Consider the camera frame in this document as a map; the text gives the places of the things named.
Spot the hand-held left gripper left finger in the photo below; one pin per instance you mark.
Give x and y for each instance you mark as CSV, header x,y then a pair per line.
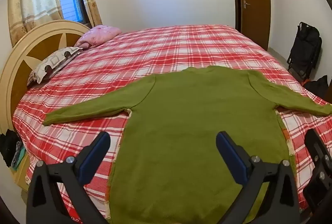
x,y
94,155

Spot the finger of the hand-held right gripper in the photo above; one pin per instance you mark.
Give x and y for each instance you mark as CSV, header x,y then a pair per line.
x,y
315,146

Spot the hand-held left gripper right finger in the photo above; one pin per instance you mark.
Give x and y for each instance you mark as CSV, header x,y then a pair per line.
x,y
232,159

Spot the green striped knitted sweater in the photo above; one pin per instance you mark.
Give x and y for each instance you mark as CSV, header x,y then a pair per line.
x,y
186,109

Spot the dark clothes pile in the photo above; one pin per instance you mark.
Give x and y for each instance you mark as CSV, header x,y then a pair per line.
x,y
7,146

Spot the black bag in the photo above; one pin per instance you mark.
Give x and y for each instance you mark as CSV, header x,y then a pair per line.
x,y
317,86

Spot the black backpack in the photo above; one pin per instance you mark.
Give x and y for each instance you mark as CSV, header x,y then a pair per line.
x,y
306,47

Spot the brown patterned pillow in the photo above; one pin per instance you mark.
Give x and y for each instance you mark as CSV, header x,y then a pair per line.
x,y
51,63

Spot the cream wooden bed headboard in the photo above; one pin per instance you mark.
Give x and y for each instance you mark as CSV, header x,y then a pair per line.
x,y
15,68

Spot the pink folded blanket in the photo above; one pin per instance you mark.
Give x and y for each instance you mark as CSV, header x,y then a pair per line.
x,y
98,34

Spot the red plaid bed sheet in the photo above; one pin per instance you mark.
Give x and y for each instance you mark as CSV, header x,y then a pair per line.
x,y
168,45

